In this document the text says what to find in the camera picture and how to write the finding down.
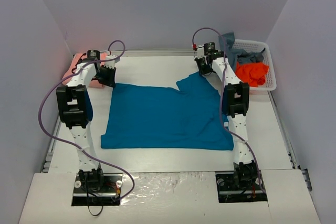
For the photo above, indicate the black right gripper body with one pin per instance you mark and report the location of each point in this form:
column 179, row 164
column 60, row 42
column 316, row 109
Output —
column 203, row 64

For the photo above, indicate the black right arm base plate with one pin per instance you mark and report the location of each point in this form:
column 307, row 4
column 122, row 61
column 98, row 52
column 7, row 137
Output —
column 229, row 191

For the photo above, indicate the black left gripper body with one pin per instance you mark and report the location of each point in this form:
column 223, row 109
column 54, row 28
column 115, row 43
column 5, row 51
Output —
column 107, row 72

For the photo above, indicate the teal blue t shirt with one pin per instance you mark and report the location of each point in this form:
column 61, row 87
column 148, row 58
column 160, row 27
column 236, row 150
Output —
column 163, row 117

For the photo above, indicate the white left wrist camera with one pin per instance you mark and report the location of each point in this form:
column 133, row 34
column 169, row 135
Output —
column 109, row 60

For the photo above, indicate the orange t shirt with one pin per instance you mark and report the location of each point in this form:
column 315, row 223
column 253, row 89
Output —
column 252, row 73

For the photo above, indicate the pink t shirt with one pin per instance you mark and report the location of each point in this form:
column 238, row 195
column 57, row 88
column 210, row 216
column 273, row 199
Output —
column 73, row 67

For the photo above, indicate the white plastic laundry basket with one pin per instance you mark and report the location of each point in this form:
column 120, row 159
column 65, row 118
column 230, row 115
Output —
column 257, row 46

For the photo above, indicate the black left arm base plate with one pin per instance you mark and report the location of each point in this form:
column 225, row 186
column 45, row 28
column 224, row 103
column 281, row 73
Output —
column 106, row 195

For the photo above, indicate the grey t shirt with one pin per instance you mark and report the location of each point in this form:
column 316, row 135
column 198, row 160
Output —
column 235, row 56

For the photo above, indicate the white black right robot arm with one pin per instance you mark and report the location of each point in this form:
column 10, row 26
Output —
column 234, row 104

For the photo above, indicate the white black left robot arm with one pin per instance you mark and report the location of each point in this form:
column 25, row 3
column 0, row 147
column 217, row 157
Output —
column 76, row 112

